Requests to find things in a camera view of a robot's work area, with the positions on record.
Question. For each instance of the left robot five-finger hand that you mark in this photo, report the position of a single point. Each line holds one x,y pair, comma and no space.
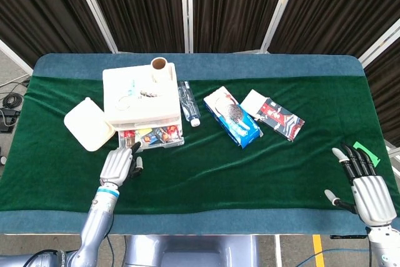
117,167

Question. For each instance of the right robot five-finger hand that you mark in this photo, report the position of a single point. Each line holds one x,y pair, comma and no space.
373,198

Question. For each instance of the clear drawer with snack packets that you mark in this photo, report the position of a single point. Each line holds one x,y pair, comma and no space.
162,144

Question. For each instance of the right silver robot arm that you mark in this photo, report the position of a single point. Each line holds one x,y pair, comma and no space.
384,248

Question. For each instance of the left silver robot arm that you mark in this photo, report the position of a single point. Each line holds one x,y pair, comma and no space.
97,223

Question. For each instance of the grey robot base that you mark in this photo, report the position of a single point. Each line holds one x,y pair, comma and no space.
190,251

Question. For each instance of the white drawer storage box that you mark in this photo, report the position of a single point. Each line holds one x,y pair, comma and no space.
140,110

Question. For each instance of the blue cookie box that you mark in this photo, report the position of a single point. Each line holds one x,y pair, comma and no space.
232,117

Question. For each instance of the red and navy box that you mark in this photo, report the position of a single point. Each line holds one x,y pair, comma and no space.
275,115

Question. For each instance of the blue and orange snack packet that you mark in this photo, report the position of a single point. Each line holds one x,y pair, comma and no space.
150,139

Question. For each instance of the green packet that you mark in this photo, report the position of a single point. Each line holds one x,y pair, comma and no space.
372,154

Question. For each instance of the yellow snack packet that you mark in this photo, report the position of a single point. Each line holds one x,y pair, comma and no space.
144,131

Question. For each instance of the white square plastic lid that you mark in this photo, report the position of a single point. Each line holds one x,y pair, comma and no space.
87,126

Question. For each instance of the red and white snack packet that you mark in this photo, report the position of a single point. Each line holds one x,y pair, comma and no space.
171,132

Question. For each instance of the brown beaded hair clip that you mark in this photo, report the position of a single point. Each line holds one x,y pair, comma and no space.
149,93

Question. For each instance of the small light blue trinket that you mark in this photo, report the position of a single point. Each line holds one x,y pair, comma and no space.
131,86

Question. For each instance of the clear plastic water bottle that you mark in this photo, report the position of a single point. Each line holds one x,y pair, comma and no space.
188,104

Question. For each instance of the green velvet cloth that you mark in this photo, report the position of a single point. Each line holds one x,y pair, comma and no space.
218,173

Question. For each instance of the white roll with cardboard core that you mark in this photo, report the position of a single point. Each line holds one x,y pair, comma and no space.
160,71

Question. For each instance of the black curtain folding screen panel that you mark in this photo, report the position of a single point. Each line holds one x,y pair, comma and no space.
387,92
337,7
234,7
37,13
140,7

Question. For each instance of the black power adapter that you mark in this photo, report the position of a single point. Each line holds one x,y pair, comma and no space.
7,120

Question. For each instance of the blue table cover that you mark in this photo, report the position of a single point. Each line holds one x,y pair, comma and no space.
218,63

